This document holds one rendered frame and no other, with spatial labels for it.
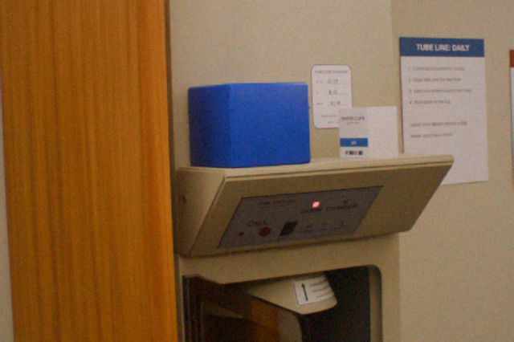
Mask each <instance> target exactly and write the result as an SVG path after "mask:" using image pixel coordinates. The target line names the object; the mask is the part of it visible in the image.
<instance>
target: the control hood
mask: <svg viewBox="0 0 514 342"><path fill-rule="evenodd" d="M454 162H455V158H454V157H453V154H429V153H399V154H398V156H397V157H378V158H341V157H321V158H311V161H310V163H309V164H304V165H279V166H266V167H253V168H240V169H228V168H211V167H195V166H188V167H178V169H176V173H177V214H178V236H179V253H182V255H185V256H198V255H206V254H220V253H227V252H236V251H243V250H258V249H266V248H273V247H281V246H288V245H295V244H303V243H311V242H326V241H332V240H341V239H348V238H363V237H368V236H370V235H379V234H392V233H400V232H407V231H409V230H411V229H412V227H413V226H414V224H415V222H416V221H417V220H418V219H419V217H420V215H421V214H422V212H423V211H424V209H425V207H426V205H427V204H428V202H429V201H430V199H431V198H432V197H433V195H434V192H435V191H436V189H437V188H438V187H439V185H440V184H441V182H442V181H443V179H444V177H446V176H447V174H448V172H449V171H450V169H451V167H452V166H453V164H454ZM380 185H383V186H382V188H381V191H380V193H379V194H378V196H377V197H376V199H375V200H374V202H373V204H372V206H371V208H370V209H369V212H367V213H366V215H365V216H364V218H363V219H362V222H361V224H360V225H359V227H358V228H357V230H356V232H355V234H349V235H341V236H333V237H326V238H311V239H303V240H295V241H287V242H272V243H264V244H256V246H241V247H234V248H226V249H218V245H219V243H220V242H221V240H222V236H223V235H224V233H225V231H226V228H227V226H228V224H229V222H230V220H231V219H232V218H233V215H234V213H235V211H236V209H237V207H238V205H239V203H240V200H241V197H257V196H267V195H278V194H289V193H309V192H320V191H329V190H340V189H350V188H360V187H370V186H380ZM217 249H218V250H217Z"/></svg>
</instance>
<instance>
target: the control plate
mask: <svg viewBox="0 0 514 342"><path fill-rule="evenodd" d="M382 186H383V185H380V186H370V187H360V188H350V189H340V190H329V191H320V192H309V193H289V194H278V195H267V196H257V197H241V200H240V203H239V205H238V207H237V209H236V211H235V213H234V215H233V218H232V219H231V220H230V222H229V224H228V226H227V228H226V231H225V233H224V235H223V236H222V240H221V242H220V243H219V245H218V249H226V248H234V247H241V246H256V244H264V243H272V242H287V241H295V240H303V239H311V238H326V237H333V236H341V235H349V234H355V232H356V230H357V228H358V227H359V225H360V224H361V222H362V219H363V218H364V216H365V215H366V213H367V212H369V209H370V208H371V206H372V204H373V202H374V200H375V199H376V197H377V196H378V194H379V193H380V191H381V188H382ZM346 198H350V202H348V204H346V205H342V204H341V202H342V201H343V200H344V199H346ZM314 201H320V205H319V206H317V207H314V208H313V207H312V203H313V202H314ZM342 220H346V223H345V225H344V226H343V225H341V224H339V223H340V221H342ZM327 221H328V222H330V223H329V227H326V226H323V224H324V222H327ZM286 222H297V224H296V226H295V228H294V230H293V232H292V234H291V235H287V236H279V235H280V233H281V231H282V229H283V227H284V224H285V223H286ZM309 223H312V224H313V225H312V228H311V229H309V228H307V227H306V225H307V224H309ZM266 226H268V227H270V229H271V232H270V234H269V235H267V236H264V237H262V236H260V234H259V231H261V229H262V228H264V227H266ZM243 230H244V231H245V232H247V233H246V234H244V235H243V236H242V237H239V236H238V232H240V231H243ZM218 249H217V250H218Z"/></svg>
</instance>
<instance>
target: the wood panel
mask: <svg viewBox="0 0 514 342"><path fill-rule="evenodd" d="M164 9H165V0H0V73H1V90H2V98H1V108H2V140H3V158H4V174H5V191H6V225H7V242H8V244H9V260H10V292H11V310H12V316H13V326H14V342H177V307H176V291H175V286H174V265H173V225H172V203H171V182H169V141H168V120H167V114H168V100H167V79H166V57H165V18H164Z"/></svg>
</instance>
